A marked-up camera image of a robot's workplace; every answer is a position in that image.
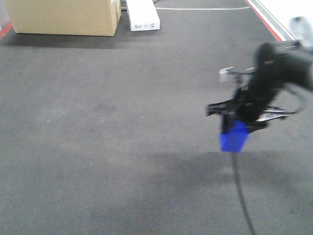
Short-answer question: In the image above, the long white carton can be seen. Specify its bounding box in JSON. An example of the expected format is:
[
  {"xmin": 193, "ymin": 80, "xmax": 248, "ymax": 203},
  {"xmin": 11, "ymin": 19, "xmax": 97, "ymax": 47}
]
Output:
[{"xmin": 126, "ymin": 0, "xmax": 160, "ymax": 32}]

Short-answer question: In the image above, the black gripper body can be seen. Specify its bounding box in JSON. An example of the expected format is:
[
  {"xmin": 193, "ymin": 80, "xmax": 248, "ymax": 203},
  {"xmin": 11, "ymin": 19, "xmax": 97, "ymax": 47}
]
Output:
[{"xmin": 206, "ymin": 72, "xmax": 289, "ymax": 134}]

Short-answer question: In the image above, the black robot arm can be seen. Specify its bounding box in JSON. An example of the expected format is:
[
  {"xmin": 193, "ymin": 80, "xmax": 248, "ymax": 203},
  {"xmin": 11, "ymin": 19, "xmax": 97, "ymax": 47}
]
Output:
[{"xmin": 205, "ymin": 40, "xmax": 313, "ymax": 133}]

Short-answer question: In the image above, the large open cardboard box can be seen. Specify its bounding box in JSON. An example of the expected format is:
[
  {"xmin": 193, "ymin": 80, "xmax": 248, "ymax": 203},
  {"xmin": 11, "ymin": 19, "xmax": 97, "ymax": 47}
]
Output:
[{"xmin": 4, "ymin": 0, "xmax": 121, "ymax": 36}]

